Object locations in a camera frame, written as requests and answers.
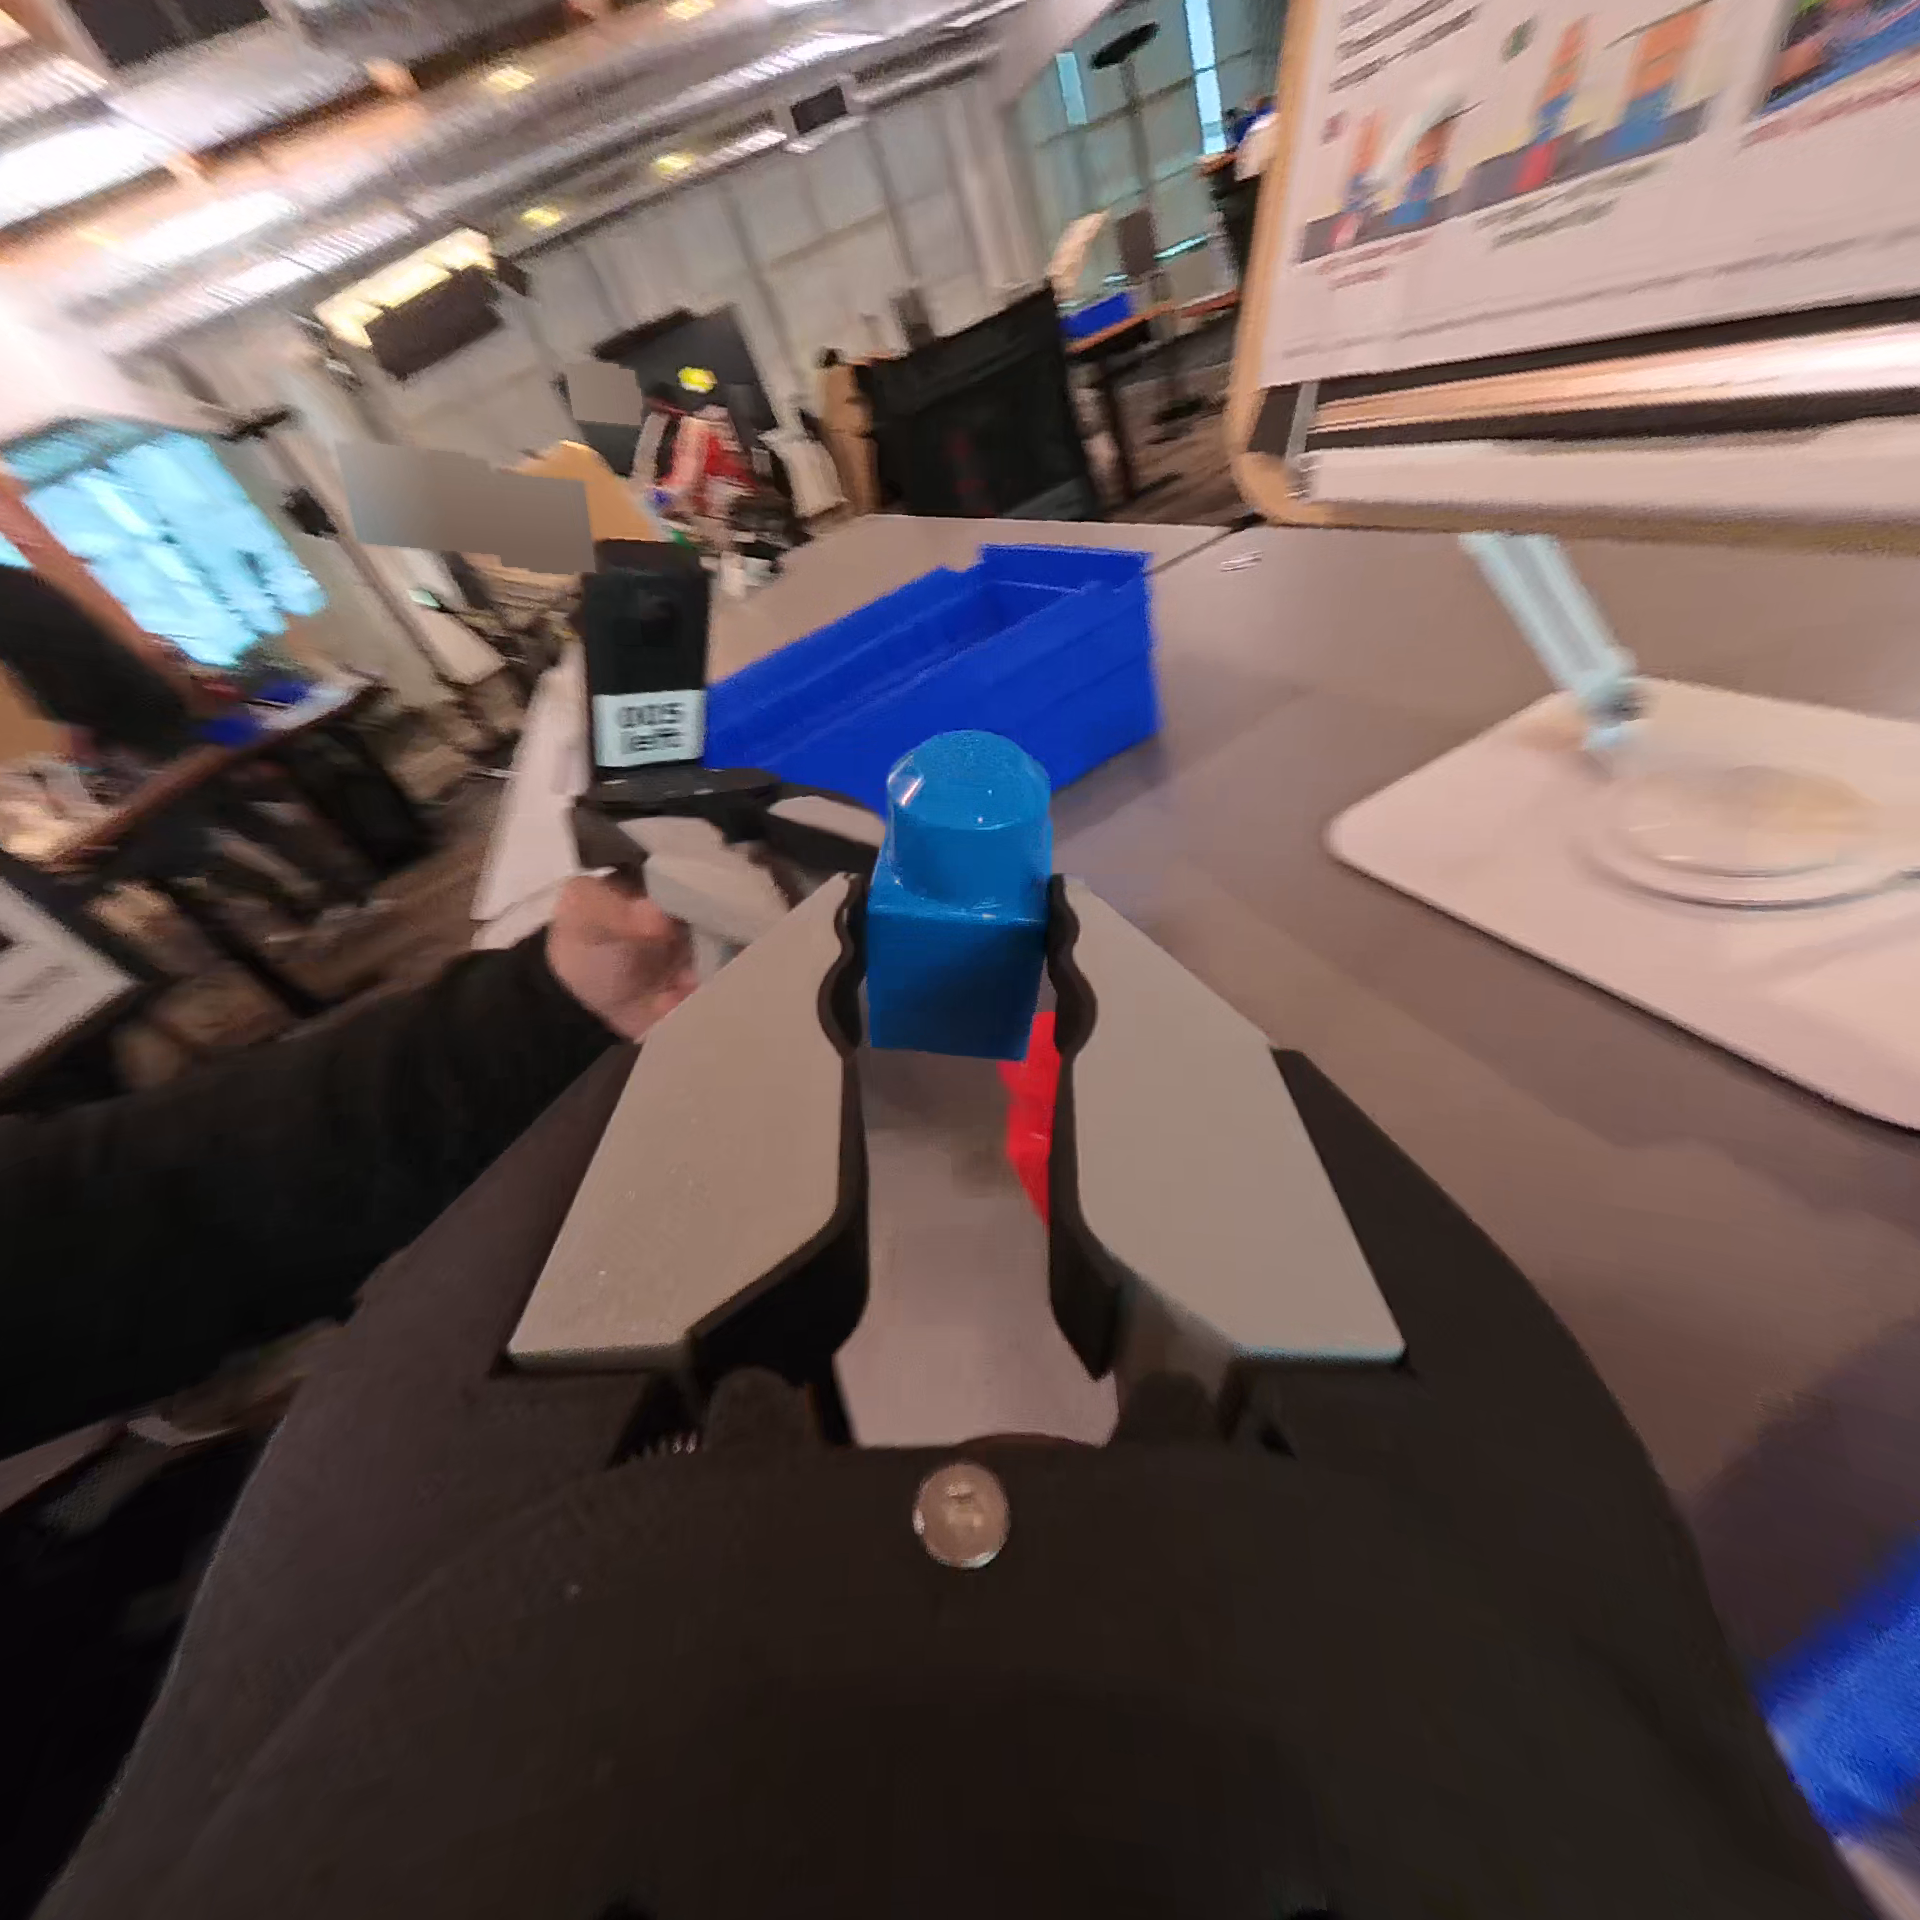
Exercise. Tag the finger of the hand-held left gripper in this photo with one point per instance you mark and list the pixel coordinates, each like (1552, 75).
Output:
(721, 891)
(825, 840)

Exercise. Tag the white stand with instruction sheet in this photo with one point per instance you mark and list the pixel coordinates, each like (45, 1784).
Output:
(1651, 960)

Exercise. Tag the black mesh office chair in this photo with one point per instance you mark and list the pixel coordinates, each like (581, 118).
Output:
(974, 405)

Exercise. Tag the framed marker sign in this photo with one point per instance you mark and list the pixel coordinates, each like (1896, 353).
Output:
(45, 989)

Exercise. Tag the person's left forearm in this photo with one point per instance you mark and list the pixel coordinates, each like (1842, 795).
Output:
(271, 1200)

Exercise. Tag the printed instruction sheet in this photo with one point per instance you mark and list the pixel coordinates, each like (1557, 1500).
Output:
(1576, 269)

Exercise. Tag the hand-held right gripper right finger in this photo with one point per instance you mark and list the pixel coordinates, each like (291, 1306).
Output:
(1231, 1184)

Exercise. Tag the blue mega block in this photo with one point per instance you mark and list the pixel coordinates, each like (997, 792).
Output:
(944, 960)

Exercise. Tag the large window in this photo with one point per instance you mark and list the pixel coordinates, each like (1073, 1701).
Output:
(166, 539)

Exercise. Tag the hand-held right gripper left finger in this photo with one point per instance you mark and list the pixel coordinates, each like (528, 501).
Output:
(690, 1184)

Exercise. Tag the black hanging monitor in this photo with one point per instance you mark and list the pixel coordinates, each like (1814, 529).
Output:
(434, 322)

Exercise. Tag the blue plastic storage bin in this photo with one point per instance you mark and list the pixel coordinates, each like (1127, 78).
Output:
(990, 675)
(1861, 1724)
(1095, 316)

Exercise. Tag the person's left hand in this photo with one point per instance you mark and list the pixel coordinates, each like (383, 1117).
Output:
(616, 960)

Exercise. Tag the large black display screen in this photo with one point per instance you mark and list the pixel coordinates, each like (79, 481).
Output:
(704, 346)

